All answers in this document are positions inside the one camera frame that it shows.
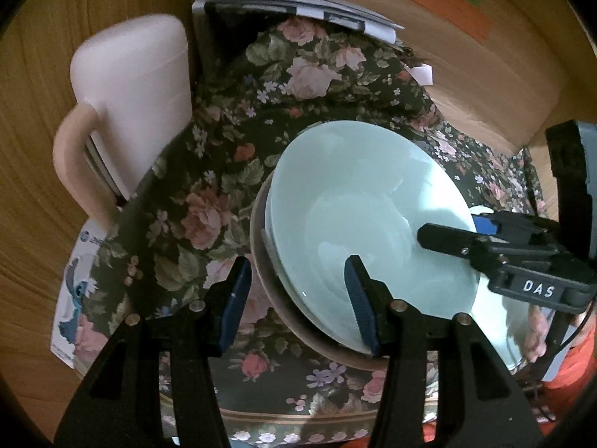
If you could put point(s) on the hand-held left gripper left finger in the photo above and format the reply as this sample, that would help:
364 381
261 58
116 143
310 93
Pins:
233 308

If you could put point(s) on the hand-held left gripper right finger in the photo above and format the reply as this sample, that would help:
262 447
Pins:
361 303

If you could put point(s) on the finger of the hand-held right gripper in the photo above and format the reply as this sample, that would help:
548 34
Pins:
485 225
447 242

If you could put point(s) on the pink bowl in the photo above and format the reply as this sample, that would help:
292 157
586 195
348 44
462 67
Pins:
261 280

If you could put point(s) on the mint green plate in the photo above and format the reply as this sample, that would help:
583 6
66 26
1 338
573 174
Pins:
494 322

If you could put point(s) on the mint green bowl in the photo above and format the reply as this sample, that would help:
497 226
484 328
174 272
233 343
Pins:
364 186

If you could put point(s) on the person's right hand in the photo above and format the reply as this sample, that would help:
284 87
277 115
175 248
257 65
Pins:
536 331

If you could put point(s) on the floral tablecloth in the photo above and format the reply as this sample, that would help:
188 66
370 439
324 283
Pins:
210 186

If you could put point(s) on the cartoon printed sheet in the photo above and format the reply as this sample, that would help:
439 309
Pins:
74 284

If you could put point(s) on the pink mug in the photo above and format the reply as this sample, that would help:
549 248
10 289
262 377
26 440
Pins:
135 88

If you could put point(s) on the stack of papers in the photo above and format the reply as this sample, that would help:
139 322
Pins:
298 2

